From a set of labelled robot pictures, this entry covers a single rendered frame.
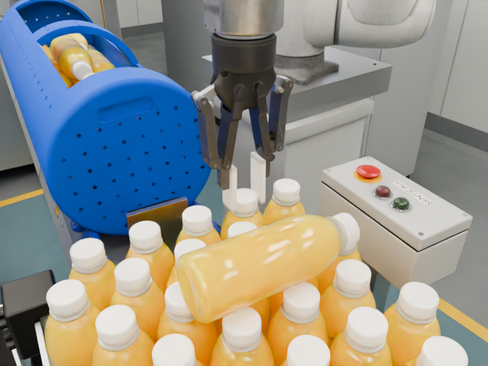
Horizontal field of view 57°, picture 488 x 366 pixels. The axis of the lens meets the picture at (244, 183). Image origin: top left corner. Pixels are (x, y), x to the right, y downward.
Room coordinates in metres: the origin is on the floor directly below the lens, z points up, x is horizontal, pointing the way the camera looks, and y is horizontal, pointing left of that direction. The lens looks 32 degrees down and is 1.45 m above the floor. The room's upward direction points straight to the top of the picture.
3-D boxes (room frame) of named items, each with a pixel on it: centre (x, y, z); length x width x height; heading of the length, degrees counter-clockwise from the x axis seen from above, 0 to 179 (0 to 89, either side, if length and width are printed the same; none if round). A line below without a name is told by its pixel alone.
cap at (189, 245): (0.42, 0.06, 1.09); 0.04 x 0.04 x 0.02
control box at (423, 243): (0.55, -0.21, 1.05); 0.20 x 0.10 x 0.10; 29
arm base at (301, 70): (1.21, -0.12, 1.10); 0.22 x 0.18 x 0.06; 48
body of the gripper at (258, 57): (0.52, 0.00, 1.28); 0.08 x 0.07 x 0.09; 119
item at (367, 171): (0.59, -0.19, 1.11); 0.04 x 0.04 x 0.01
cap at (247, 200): (0.52, 0.00, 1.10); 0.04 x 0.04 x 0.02
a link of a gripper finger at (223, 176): (0.50, 0.04, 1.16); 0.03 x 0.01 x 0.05; 119
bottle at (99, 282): (0.42, 0.19, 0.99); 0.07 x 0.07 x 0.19
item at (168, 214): (0.58, 0.14, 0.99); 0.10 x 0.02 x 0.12; 119
